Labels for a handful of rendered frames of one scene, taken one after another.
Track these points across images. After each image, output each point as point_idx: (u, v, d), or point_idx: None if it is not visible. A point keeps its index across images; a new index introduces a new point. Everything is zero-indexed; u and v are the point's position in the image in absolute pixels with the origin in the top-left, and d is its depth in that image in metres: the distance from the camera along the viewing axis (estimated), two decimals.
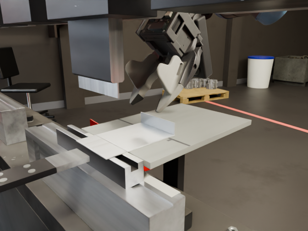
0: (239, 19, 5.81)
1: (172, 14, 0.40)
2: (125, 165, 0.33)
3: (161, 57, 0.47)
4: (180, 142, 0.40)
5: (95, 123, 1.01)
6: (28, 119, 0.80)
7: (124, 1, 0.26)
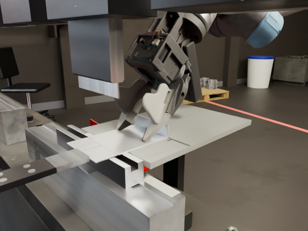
0: None
1: (159, 43, 0.39)
2: (125, 165, 0.33)
3: (149, 82, 0.47)
4: (180, 142, 0.40)
5: (95, 123, 1.01)
6: (28, 119, 0.80)
7: (124, 1, 0.26)
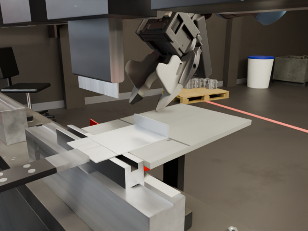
0: (239, 19, 5.81)
1: (171, 14, 0.40)
2: (125, 165, 0.33)
3: (160, 57, 0.47)
4: (180, 142, 0.40)
5: (95, 123, 1.01)
6: (28, 119, 0.80)
7: (124, 1, 0.26)
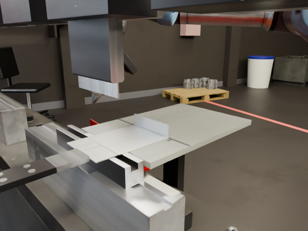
0: None
1: None
2: (125, 165, 0.33)
3: None
4: (180, 142, 0.40)
5: (95, 123, 1.01)
6: (28, 119, 0.80)
7: (124, 1, 0.26)
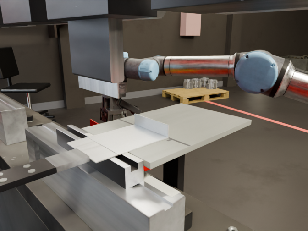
0: (239, 19, 5.81)
1: (107, 114, 1.00)
2: (125, 165, 0.33)
3: None
4: (180, 142, 0.40)
5: (95, 123, 1.01)
6: (28, 119, 0.80)
7: (124, 1, 0.26)
